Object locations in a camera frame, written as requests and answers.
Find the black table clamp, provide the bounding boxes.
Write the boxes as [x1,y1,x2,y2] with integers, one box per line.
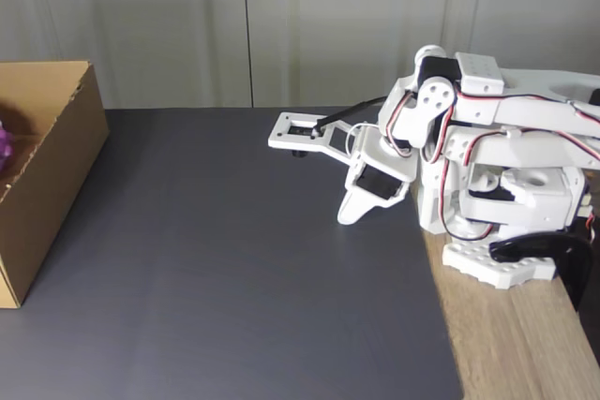
[488,230,595,315]

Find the black camera cable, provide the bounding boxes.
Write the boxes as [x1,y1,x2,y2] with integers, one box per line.
[312,96,388,135]

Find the dark grey table mat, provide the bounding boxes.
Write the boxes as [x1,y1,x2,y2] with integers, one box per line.
[0,107,465,400]

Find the pink purple knobbly ball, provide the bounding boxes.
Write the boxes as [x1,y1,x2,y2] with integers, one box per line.
[0,121,14,171]

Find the brown cardboard box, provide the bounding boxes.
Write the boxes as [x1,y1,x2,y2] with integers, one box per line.
[0,60,112,310]

